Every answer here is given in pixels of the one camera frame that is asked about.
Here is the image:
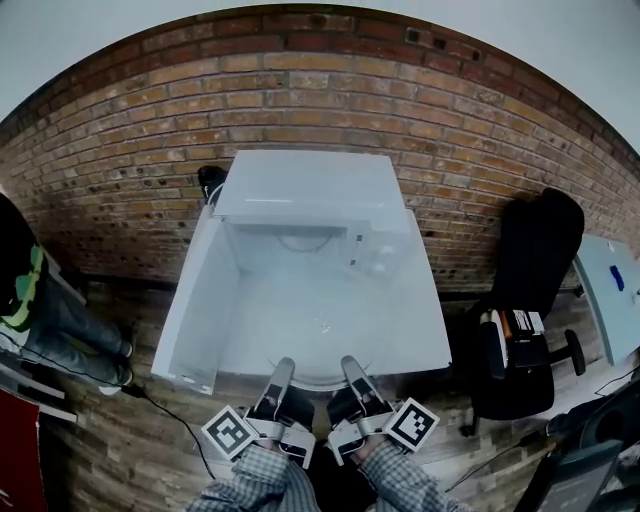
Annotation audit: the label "glass desk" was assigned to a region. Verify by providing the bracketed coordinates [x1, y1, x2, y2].
[571, 233, 640, 367]

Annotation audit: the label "dark monitor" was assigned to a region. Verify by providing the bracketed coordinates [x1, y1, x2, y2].
[532, 439, 626, 512]

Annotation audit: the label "black floor cable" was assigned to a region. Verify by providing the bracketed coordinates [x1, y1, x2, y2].
[119, 383, 217, 481]

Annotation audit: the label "glass turntable plate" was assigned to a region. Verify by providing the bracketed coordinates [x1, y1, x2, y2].
[277, 230, 334, 254]

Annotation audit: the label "white and orange tool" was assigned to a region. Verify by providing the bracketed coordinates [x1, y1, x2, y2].
[478, 308, 512, 374]

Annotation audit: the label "person's right forearm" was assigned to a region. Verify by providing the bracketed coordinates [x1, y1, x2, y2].
[355, 439, 476, 512]

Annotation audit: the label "person's left forearm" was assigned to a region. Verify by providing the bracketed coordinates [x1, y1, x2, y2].
[187, 442, 321, 512]

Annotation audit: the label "black object behind microwave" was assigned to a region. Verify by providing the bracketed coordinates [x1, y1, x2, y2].
[196, 164, 229, 206]

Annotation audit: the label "red panel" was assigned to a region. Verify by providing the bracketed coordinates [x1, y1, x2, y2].
[0, 388, 41, 512]

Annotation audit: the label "black office chair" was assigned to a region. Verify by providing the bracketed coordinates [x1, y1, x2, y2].
[462, 187, 587, 437]

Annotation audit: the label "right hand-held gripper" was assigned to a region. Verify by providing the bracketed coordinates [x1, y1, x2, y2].
[327, 354, 441, 467]

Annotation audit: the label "white microwave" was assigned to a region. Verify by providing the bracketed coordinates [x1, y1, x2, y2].
[149, 149, 419, 397]

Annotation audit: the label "black labelled box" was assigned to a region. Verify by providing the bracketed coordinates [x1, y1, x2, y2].
[502, 309, 550, 371]

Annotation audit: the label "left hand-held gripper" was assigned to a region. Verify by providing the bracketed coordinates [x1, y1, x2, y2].
[200, 356, 317, 470]

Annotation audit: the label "grey shelf boards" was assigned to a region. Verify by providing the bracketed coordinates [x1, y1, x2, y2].
[0, 359, 80, 424]

